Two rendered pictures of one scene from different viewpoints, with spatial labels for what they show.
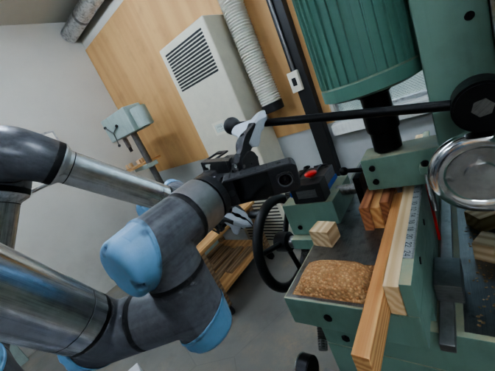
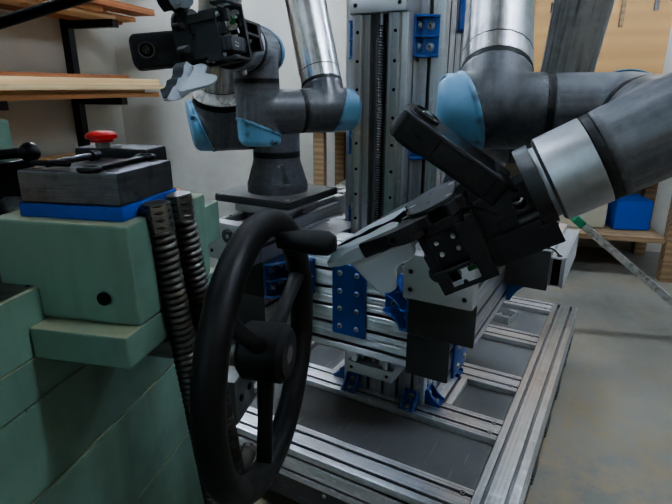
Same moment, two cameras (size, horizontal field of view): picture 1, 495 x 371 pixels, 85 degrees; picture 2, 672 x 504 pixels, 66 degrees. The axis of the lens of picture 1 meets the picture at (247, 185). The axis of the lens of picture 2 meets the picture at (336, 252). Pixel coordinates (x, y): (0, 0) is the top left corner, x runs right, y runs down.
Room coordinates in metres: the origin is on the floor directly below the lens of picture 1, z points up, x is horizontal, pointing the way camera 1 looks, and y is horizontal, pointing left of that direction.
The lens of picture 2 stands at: (1.17, -0.20, 1.07)
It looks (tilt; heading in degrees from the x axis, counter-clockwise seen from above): 18 degrees down; 151
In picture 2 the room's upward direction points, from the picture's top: straight up
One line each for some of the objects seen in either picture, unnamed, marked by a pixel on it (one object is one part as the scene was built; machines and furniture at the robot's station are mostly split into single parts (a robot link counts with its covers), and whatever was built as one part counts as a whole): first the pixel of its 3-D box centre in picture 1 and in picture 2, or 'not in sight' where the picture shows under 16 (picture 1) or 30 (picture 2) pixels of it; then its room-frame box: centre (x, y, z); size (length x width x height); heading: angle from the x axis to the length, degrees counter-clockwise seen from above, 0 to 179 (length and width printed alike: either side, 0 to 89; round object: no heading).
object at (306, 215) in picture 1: (320, 205); (113, 248); (0.65, -0.15, 0.91); 0.15 x 0.14 x 0.09; 139
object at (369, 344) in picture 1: (396, 221); not in sight; (0.44, -0.23, 0.92); 0.59 x 0.02 x 0.04; 139
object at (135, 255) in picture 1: (157, 244); (255, 52); (0.31, 0.13, 1.12); 0.11 x 0.08 x 0.09; 139
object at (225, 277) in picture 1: (213, 248); not in sight; (1.92, 0.44, 0.32); 0.66 x 0.57 x 0.64; 137
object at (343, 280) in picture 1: (331, 274); not in sight; (0.39, -0.07, 0.91); 0.12 x 0.09 x 0.03; 49
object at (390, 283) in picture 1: (412, 191); not in sight; (0.51, -0.31, 0.92); 0.60 x 0.02 x 0.05; 139
